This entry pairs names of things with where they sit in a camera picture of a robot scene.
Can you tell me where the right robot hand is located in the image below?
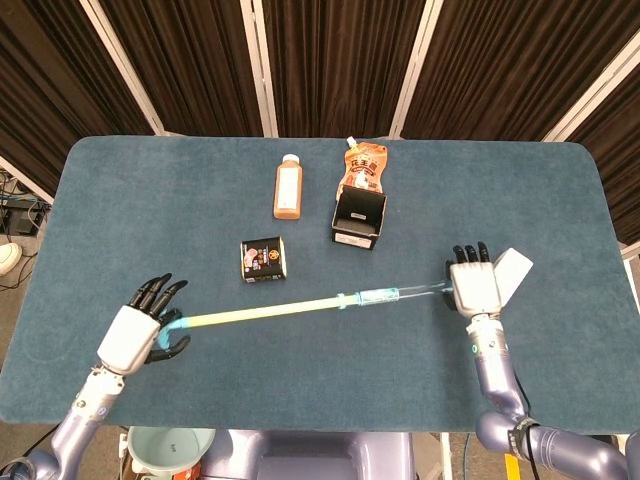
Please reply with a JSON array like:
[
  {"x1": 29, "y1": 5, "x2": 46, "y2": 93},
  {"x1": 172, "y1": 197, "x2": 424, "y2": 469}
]
[{"x1": 443, "y1": 241, "x2": 504, "y2": 321}]

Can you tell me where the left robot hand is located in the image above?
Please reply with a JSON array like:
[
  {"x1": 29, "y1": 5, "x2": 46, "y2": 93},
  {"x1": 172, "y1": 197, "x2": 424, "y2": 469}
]
[{"x1": 96, "y1": 272, "x2": 192, "y2": 377}]

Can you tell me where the clear syringe barrel blue tip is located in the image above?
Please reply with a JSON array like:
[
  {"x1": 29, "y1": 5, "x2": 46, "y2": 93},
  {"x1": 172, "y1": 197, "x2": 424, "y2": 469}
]
[{"x1": 336, "y1": 283, "x2": 454, "y2": 311}]

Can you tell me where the yellow and cyan toy pump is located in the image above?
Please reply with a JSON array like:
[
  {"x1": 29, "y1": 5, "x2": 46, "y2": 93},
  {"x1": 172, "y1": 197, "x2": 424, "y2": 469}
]
[{"x1": 158, "y1": 292, "x2": 361, "y2": 351}]

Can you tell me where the white rectangular box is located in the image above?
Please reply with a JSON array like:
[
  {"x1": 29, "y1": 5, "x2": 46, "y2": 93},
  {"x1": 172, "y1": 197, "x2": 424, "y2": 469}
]
[{"x1": 492, "y1": 246, "x2": 535, "y2": 307}]

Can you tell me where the pale green plastic bucket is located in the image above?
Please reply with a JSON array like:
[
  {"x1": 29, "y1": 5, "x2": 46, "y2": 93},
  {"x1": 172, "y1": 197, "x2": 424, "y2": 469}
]
[{"x1": 125, "y1": 425, "x2": 217, "y2": 480}]

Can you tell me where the blue felt table mat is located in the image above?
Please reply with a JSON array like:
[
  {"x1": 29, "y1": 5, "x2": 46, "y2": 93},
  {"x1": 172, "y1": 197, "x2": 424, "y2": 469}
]
[{"x1": 0, "y1": 135, "x2": 640, "y2": 435}]

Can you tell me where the black open cardboard box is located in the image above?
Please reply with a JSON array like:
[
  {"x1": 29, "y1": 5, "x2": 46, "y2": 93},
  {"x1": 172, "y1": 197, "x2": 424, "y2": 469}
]
[{"x1": 329, "y1": 183, "x2": 389, "y2": 252}]

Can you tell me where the white round floor device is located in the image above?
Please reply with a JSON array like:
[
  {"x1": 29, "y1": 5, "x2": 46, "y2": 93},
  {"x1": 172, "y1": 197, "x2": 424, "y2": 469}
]
[{"x1": 0, "y1": 243, "x2": 24, "y2": 275}]

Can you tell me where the black luncheon meat can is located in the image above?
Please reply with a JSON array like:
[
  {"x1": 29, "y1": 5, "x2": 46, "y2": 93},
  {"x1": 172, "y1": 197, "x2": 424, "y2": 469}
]
[{"x1": 239, "y1": 236, "x2": 289, "y2": 284}]

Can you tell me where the black power box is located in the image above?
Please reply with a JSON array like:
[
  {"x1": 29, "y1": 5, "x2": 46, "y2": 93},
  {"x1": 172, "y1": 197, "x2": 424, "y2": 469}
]
[{"x1": 4, "y1": 202, "x2": 39, "y2": 236}]

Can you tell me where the orange spout pouch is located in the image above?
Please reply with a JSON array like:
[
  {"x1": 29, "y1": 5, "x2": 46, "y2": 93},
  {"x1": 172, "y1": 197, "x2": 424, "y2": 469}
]
[{"x1": 341, "y1": 135, "x2": 391, "y2": 195}]

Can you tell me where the white metal table leg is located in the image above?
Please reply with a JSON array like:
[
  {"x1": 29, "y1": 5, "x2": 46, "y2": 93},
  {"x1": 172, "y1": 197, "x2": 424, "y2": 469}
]
[{"x1": 439, "y1": 432, "x2": 454, "y2": 480}]

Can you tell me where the dark curtain partition panel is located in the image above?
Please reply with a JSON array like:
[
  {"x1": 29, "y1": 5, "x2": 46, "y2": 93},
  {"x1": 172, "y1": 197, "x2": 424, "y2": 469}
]
[
  {"x1": 0, "y1": 0, "x2": 156, "y2": 201},
  {"x1": 389, "y1": 0, "x2": 640, "y2": 144},
  {"x1": 239, "y1": 0, "x2": 444, "y2": 140},
  {"x1": 542, "y1": 29, "x2": 640, "y2": 261},
  {"x1": 79, "y1": 0, "x2": 279, "y2": 137}
]

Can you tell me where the orange juice bottle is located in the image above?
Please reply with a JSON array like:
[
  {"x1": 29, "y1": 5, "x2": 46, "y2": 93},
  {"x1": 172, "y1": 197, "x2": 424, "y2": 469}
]
[{"x1": 272, "y1": 153, "x2": 305, "y2": 221}]

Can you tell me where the purple robot torso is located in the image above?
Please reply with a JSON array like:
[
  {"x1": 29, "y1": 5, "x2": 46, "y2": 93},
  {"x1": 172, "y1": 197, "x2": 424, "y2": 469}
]
[{"x1": 202, "y1": 428, "x2": 416, "y2": 480}]

